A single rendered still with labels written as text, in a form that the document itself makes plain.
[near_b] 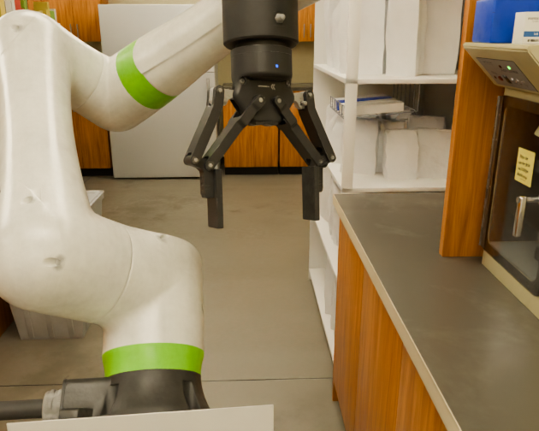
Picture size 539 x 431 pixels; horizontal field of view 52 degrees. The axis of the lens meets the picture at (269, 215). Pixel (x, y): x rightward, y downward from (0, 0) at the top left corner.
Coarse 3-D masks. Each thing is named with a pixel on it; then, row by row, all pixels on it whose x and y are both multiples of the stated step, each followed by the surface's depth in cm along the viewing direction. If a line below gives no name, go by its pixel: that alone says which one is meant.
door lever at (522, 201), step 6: (516, 198) 115; (522, 198) 114; (528, 198) 114; (534, 198) 115; (522, 204) 114; (516, 210) 116; (522, 210) 115; (516, 216) 116; (522, 216) 115; (516, 222) 116; (522, 222) 116; (516, 228) 116; (522, 228) 116; (516, 234) 117
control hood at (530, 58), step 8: (464, 48) 130; (472, 48) 125; (480, 48) 121; (488, 48) 117; (496, 48) 113; (504, 48) 110; (512, 48) 106; (520, 48) 103; (528, 48) 100; (536, 48) 100; (472, 56) 130; (480, 56) 125; (488, 56) 121; (496, 56) 116; (504, 56) 113; (512, 56) 109; (520, 56) 105; (528, 56) 102; (536, 56) 101; (480, 64) 130; (520, 64) 109; (528, 64) 105; (536, 64) 102; (528, 72) 108; (536, 72) 105; (536, 80) 108; (512, 88) 124; (536, 88) 112
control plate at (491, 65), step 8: (488, 64) 125; (496, 64) 120; (504, 64) 116; (512, 64) 112; (488, 72) 129; (496, 72) 124; (504, 72) 120; (512, 72) 115; (520, 72) 112; (496, 80) 129; (504, 80) 125; (520, 80) 116; (528, 80) 112; (520, 88) 120; (528, 88) 116
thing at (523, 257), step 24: (504, 96) 132; (504, 120) 132; (528, 120) 121; (504, 144) 132; (528, 144) 121; (504, 168) 132; (504, 192) 132; (528, 192) 121; (504, 216) 133; (528, 216) 121; (504, 240) 133; (528, 240) 121; (504, 264) 133; (528, 264) 121; (528, 288) 121
